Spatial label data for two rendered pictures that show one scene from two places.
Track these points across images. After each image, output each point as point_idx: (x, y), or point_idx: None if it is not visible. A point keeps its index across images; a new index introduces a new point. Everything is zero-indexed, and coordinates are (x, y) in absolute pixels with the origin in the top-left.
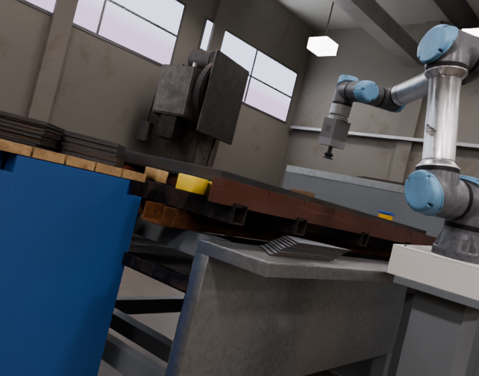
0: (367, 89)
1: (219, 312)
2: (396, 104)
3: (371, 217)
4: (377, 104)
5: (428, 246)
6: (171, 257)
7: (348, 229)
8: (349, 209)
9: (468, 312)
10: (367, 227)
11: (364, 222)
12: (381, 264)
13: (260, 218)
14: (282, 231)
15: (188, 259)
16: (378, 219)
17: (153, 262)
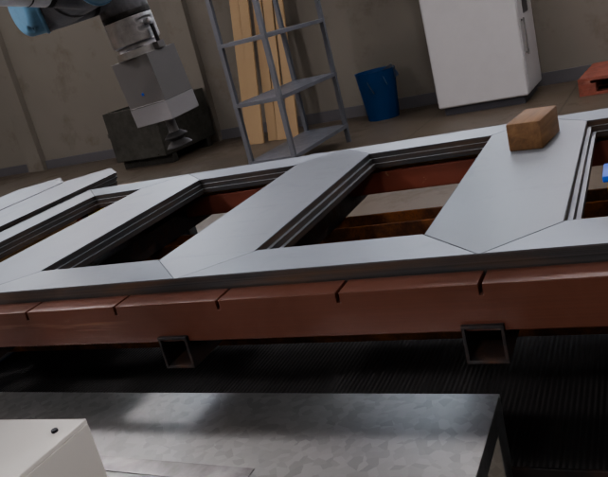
0: (12, 13)
1: None
2: (46, 7)
3: (249, 278)
4: (62, 16)
5: (44, 426)
6: (98, 351)
7: (98, 340)
8: (134, 284)
9: None
10: (174, 324)
11: (152, 315)
12: (166, 425)
13: None
14: None
15: (108, 357)
16: (292, 276)
17: (22, 372)
